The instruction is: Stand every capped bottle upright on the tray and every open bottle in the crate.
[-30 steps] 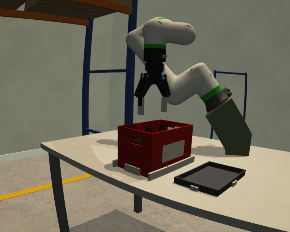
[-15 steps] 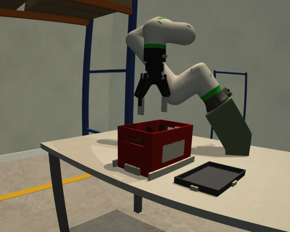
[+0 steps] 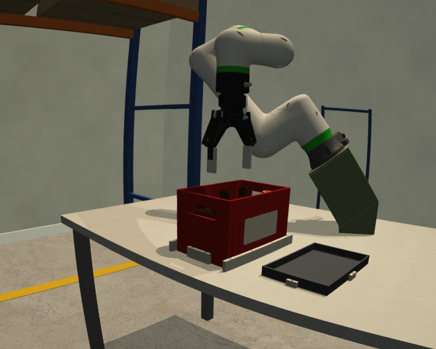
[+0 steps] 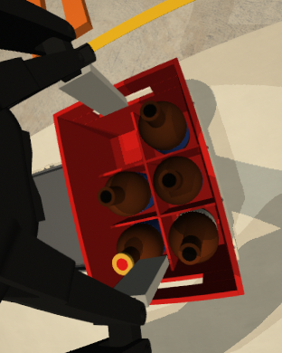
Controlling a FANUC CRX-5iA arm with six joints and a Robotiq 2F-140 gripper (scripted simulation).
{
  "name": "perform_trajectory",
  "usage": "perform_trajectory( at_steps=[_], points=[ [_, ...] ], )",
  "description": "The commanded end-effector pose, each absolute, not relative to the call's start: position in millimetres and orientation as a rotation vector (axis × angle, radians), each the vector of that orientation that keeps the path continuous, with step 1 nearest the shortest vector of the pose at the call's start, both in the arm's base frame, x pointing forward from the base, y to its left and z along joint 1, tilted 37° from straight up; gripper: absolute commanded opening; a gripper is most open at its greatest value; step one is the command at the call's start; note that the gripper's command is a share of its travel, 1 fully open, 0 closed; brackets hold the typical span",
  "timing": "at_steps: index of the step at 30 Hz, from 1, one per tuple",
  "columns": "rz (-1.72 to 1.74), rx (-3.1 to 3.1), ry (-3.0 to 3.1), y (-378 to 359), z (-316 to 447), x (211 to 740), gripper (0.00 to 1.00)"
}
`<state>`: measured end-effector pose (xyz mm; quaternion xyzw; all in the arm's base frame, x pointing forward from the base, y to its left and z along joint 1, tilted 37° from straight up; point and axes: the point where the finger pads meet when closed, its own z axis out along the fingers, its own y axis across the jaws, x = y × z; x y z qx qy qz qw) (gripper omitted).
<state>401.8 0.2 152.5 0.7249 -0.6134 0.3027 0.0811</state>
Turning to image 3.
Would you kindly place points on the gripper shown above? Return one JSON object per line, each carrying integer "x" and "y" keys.
{"x": 230, "y": 115}

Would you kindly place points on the red plastic crate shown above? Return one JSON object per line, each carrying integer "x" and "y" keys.
{"x": 240, "y": 224}

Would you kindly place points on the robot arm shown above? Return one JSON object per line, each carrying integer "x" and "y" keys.
{"x": 223, "y": 64}

